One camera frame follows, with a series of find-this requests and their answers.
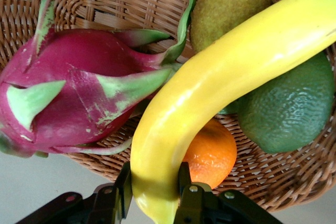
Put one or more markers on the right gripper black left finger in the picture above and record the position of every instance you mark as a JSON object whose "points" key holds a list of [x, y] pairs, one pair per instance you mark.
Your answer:
{"points": [[115, 203]]}

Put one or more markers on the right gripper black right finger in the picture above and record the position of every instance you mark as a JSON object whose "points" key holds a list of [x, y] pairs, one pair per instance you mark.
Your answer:
{"points": [[194, 203]]}

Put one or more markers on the yellow banana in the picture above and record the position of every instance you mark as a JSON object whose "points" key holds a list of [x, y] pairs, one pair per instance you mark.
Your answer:
{"points": [[210, 77]]}

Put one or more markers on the orange tangerine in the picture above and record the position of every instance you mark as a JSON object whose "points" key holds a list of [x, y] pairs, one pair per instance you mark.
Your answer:
{"points": [[212, 161]]}

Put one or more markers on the green avocado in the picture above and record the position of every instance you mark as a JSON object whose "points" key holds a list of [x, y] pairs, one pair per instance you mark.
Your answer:
{"points": [[283, 108]]}

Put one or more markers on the brown-green kiwi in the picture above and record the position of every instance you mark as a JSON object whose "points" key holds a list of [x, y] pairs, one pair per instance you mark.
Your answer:
{"points": [[225, 6]]}

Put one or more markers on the magenta dragon fruit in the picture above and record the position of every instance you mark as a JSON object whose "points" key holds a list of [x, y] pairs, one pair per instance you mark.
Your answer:
{"points": [[78, 77]]}

